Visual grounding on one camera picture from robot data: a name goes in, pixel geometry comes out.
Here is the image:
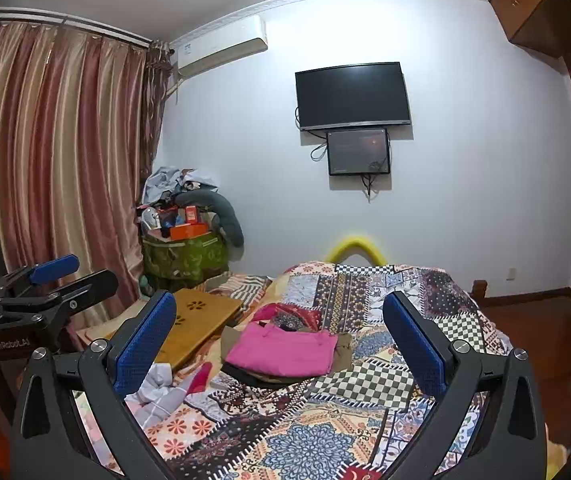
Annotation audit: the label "black folded garment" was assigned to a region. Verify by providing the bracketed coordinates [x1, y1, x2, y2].
[221, 363, 305, 390]

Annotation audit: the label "striped pink beige curtain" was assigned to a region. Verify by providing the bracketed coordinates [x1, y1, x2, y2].
[0, 21, 159, 328]

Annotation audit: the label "patchwork patterned bedspread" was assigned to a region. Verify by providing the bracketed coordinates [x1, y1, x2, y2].
[141, 261, 516, 479]

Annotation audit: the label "black wall television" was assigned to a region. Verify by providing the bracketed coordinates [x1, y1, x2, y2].
[295, 62, 411, 131]

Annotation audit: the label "orange box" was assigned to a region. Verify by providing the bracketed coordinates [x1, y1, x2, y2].
[169, 222, 209, 240]

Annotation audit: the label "green storage bag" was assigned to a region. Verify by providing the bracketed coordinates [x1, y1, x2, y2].
[142, 233, 229, 292]

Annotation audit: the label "wooden lap desk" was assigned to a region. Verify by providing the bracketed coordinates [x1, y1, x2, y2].
[107, 287, 244, 372]

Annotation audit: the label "curtain rail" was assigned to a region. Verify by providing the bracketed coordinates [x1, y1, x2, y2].
[0, 6, 174, 54]

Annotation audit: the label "grey neck pillow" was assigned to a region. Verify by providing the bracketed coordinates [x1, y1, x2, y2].
[174, 188, 244, 248]

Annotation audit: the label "olive green folded pants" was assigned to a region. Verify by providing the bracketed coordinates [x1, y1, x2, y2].
[219, 325, 355, 376]

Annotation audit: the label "white air conditioner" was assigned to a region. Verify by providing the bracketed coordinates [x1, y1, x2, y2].
[171, 15, 268, 79]

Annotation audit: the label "yellow round object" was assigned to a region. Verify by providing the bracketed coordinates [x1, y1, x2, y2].
[325, 235, 387, 266]

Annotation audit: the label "pink pants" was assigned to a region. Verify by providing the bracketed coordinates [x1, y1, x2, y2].
[224, 320, 340, 380]

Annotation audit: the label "small black wall monitor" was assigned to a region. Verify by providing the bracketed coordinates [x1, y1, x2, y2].
[327, 128, 391, 177]

